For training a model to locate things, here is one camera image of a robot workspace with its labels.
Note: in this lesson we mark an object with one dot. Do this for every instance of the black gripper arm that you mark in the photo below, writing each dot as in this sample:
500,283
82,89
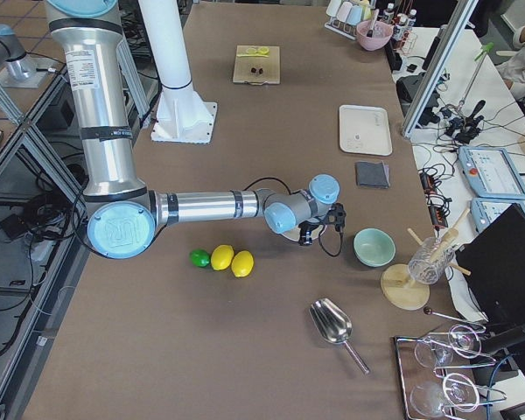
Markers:
306,232

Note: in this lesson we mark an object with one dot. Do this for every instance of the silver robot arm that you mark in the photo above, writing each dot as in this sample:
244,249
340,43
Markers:
124,215

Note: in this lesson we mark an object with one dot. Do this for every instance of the cream rectangular tray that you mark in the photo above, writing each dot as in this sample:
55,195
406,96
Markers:
364,130

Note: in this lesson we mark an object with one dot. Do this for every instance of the mint green bowl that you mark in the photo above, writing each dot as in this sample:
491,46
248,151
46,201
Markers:
373,247

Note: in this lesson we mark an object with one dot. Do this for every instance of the grey folded cloth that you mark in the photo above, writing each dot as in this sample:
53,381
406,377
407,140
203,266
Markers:
372,174

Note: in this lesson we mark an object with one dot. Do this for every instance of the wooden mug tree stand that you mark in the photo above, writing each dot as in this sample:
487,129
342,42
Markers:
404,292

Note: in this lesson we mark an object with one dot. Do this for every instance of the yellow lemon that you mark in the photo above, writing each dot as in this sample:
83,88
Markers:
242,264
222,256

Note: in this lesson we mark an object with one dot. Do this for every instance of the clear textured glass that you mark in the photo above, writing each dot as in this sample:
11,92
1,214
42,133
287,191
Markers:
430,261

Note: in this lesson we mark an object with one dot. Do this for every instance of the metal scoop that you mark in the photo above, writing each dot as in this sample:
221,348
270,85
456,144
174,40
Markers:
335,327

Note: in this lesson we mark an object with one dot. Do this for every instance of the small dark spoon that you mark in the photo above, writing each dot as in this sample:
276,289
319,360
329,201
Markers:
429,311

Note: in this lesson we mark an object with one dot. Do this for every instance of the green lime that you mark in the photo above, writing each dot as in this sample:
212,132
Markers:
200,258

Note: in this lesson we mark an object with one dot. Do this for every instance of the teach pendant lower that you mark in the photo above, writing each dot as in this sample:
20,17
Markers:
484,211

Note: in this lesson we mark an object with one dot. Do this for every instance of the teach pendant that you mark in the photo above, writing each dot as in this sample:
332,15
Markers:
491,173
484,211

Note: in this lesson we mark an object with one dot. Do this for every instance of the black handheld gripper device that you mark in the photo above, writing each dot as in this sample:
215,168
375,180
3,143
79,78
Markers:
465,129

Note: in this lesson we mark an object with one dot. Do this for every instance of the teach pendant upper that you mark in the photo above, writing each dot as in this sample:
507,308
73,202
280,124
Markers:
491,173

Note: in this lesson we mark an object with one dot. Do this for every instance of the wooden cutting board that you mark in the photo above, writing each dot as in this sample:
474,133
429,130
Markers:
271,67

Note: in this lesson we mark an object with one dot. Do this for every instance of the black monitor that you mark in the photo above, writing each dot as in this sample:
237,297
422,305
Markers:
496,259

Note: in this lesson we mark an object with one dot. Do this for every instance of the wine glass upper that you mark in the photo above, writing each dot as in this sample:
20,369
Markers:
438,349

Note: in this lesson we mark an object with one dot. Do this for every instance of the wine glass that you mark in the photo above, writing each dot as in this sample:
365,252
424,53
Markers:
451,398
438,349

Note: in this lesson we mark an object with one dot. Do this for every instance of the metal muddler in bowl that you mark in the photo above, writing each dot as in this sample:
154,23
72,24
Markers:
372,22

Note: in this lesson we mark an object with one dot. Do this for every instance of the metal glass rack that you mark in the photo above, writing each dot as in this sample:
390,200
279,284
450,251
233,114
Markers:
411,373

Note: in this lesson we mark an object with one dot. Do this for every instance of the pink bowl with ice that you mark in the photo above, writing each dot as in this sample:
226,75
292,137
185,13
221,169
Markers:
382,34

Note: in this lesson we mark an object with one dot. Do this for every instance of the blue plastic cup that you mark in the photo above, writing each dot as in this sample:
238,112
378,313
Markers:
354,15

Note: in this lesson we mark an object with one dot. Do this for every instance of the pink plastic cup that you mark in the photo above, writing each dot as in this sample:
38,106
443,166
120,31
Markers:
344,11

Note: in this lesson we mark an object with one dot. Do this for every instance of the wine glass lower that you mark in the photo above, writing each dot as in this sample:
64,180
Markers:
451,398

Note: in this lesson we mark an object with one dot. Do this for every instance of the white plastic cup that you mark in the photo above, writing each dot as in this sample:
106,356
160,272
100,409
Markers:
332,8

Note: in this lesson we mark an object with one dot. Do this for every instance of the white wire cup rack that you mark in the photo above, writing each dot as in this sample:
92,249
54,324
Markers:
344,29

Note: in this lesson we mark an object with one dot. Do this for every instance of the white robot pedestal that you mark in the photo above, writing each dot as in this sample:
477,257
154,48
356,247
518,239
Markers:
182,116

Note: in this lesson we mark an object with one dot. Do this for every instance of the aluminium frame post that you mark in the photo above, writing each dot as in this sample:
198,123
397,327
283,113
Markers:
457,23

